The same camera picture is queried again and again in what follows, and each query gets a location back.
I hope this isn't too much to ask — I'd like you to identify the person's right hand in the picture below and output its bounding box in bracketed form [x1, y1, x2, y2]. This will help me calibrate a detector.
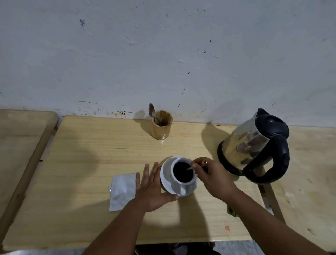
[191, 157, 241, 203]

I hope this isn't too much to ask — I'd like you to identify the person's left hand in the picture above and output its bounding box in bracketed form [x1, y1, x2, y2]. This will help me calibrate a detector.
[135, 162, 180, 213]

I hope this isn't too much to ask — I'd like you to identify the white saucer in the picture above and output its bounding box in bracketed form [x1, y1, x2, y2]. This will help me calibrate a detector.
[160, 156, 199, 196]

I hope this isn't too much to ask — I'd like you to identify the long metal spoon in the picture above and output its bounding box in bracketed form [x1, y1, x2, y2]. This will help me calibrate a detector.
[186, 160, 208, 171]

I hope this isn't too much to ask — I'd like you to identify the white coffee cup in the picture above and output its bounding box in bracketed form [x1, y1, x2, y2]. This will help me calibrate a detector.
[170, 157, 198, 196]

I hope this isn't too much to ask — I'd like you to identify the silver foil sachet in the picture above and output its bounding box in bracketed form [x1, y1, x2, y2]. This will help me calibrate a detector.
[109, 172, 137, 212]

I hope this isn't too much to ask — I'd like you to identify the black coffee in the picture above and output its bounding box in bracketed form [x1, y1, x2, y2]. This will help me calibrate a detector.
[173, 161, 194, 184]

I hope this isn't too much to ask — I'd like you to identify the steel kettle black handle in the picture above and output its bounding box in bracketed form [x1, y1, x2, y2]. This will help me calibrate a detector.
[217, 107, 291, 184]

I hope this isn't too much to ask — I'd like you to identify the person's right forearm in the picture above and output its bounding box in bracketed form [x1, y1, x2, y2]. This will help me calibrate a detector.
[227, 188, 329, 255]

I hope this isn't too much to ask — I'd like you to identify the person's left forearm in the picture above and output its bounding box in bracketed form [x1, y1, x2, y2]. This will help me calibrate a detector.
[81, 197, 150, 255]

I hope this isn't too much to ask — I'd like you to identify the wooden spoon holder cup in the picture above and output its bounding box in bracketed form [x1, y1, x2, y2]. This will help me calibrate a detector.
[151, 110, 174, 140]

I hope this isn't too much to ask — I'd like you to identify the light wooden table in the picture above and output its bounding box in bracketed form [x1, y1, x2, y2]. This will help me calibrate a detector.
[2, 115, 266, 251]

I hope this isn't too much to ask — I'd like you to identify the short metal spoon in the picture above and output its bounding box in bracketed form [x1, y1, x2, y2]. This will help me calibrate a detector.
[148, 103, 161, 125]

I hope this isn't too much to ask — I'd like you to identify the pale scuffed wooden table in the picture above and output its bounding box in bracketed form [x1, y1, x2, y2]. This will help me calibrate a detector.
[258, 125, 336, 252]

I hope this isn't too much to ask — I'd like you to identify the worn stained wooden table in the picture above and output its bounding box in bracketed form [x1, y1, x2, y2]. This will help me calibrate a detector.
[0, 109, 59, 241]

